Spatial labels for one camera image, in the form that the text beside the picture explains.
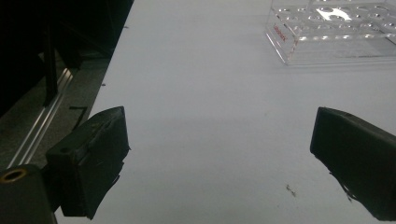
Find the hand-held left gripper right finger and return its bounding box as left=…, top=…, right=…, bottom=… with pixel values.
left=309, top=106, right=396, bottom=222

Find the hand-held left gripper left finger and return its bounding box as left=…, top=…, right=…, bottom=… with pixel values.
left=46, top=105, right=131, bottom=220

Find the clear acrylic tube rack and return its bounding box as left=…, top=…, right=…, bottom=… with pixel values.
left=265, top=0, right=396, bottom=67

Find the dark metal stand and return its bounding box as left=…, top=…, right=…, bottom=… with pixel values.
left=42, top=24, right=60, bottom=107

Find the metal floor rail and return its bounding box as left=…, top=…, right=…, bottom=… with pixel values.
left=7, top=67, right=75, bottom=170

